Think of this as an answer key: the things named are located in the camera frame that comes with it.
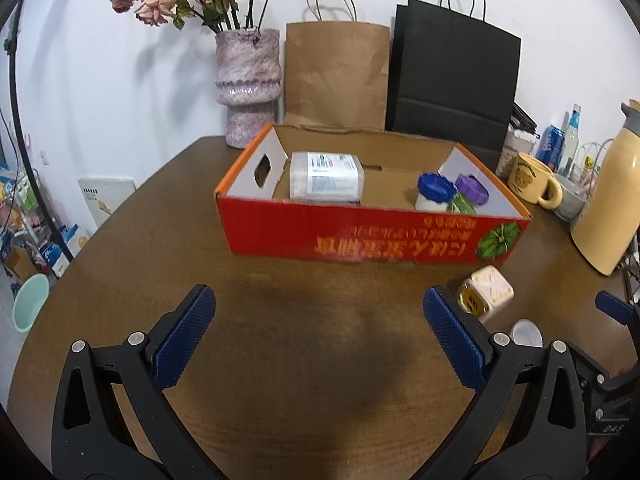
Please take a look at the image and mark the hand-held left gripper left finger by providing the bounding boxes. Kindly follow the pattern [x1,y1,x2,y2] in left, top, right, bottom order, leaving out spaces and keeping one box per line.
[50,284,228,480]

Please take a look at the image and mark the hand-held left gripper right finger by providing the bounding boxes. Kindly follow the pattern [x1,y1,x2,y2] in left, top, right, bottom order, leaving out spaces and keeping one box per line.
[422,285,588,480]

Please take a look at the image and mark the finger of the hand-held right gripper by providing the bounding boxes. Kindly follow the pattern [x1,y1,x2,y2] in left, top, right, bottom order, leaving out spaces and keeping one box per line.
[595,291,640,361]
[570,342,610,386]

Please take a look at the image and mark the red cardboard box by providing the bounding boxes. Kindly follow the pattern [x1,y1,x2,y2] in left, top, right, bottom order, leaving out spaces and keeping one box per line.
[214,122,533,265]

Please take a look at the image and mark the white jar with navy lid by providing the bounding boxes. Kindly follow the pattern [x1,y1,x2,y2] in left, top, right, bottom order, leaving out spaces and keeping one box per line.
[414,172,457,211]

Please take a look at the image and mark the clear cotton swab box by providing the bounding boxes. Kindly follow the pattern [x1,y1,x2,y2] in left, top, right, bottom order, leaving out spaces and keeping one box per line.
[289,151,366,205]

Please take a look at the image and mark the white plug charger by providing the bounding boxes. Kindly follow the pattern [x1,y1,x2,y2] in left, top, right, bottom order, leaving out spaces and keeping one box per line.
[456,266,515,325]

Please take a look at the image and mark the white bottle cap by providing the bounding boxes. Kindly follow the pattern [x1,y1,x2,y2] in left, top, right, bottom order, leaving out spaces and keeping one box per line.
[510,318,544,349]

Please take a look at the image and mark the yellow thermos jug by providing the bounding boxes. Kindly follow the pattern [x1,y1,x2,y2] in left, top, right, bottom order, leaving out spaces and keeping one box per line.
[570,100,640,277]

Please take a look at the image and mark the grey ceramic bowl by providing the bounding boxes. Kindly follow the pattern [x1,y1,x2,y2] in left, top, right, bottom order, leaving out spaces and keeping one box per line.
[552,174,588,221]

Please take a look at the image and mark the yellow bear mug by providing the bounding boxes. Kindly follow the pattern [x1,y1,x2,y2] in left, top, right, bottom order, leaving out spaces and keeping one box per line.
[507,152,564,209]

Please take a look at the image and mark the teal plastic bucket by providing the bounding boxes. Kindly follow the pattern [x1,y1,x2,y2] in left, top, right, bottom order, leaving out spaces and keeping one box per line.
[12,274,51,334]

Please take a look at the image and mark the white flat box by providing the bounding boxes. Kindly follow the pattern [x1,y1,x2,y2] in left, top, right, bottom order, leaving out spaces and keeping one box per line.
[77,176,137,233]

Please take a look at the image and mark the cluttered storage shelf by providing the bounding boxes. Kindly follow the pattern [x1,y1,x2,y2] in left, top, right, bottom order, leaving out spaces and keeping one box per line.
[0,162,88,281]

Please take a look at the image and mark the blue drink can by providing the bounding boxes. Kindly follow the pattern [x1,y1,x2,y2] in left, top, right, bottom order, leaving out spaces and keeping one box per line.
[539,125,566,173]

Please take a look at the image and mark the clear bottle with blue cap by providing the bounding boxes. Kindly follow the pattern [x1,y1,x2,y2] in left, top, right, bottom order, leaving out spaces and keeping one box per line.
[557,104,583,178]

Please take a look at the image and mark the clip-lid storage jar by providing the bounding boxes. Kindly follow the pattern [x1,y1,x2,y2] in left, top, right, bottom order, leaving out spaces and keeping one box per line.
[497,102,541,178]

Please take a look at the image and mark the black paper bag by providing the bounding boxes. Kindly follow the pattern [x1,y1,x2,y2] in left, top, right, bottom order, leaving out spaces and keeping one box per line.
[385,0,522,153]

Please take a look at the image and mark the pink marbled vase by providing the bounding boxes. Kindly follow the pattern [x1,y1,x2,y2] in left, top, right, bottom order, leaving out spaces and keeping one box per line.
[215,28,282,150]

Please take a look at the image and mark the brown paper bag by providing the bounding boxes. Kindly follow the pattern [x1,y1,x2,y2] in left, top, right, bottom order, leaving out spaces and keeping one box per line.
[284,0,392,131]

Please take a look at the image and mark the black light stand pole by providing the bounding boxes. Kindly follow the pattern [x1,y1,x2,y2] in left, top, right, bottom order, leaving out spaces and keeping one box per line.
[4,0,76,263]

